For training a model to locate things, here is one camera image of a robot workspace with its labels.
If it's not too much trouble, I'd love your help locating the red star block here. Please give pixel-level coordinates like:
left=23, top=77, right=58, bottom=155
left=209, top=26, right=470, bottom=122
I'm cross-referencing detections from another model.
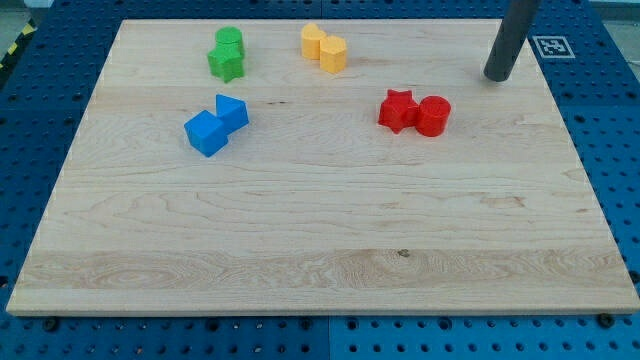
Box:
left=378, top=89, right=419, bottom=134

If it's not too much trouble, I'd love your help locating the green star block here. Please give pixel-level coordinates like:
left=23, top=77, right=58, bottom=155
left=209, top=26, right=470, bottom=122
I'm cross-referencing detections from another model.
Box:
left=207, top=44, right=245, bottom=83

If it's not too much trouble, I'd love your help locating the light wooden board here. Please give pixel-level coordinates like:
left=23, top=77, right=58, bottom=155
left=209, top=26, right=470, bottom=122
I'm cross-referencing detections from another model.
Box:
left=7, top=19, right=639, bottom=317

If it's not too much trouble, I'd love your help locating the blue triangle block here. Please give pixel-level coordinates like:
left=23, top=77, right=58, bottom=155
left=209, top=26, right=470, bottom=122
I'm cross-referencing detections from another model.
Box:
left=215, top=94, right=249, bottom=134

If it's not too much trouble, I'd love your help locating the blue cube block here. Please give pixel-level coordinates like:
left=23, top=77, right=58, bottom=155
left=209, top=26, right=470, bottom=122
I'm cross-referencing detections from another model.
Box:
left=184, top=110, right=228, bottom=157

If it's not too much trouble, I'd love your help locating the yellow pentagon block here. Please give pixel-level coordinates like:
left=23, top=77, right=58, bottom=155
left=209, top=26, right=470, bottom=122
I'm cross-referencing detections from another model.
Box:
left=319, top=35, right=347, bottom=74

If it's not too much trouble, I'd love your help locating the red cylinder block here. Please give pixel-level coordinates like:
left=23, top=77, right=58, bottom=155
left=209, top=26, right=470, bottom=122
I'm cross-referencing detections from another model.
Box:
left=415, top=95, right=452, bottom=137

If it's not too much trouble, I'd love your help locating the yellow heart block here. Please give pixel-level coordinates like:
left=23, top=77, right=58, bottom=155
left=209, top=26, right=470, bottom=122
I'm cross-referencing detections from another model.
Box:
left=300, top=22, right=327, bottom=60

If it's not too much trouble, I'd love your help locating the green cylinder block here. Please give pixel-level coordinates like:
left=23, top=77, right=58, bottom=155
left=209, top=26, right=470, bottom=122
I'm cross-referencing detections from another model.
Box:
left=215, top=26, right=245, bottom=56

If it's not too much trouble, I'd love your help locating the black white fiducial marker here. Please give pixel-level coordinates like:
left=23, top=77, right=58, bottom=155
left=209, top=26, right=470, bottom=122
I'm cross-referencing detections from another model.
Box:
left=533, top=35, right=575, bottom=59

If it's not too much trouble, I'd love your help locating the black yellow hazard tape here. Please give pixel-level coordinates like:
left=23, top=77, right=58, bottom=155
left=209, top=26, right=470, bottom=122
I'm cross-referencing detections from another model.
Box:
left=1, top=19, right=37, bottom=72

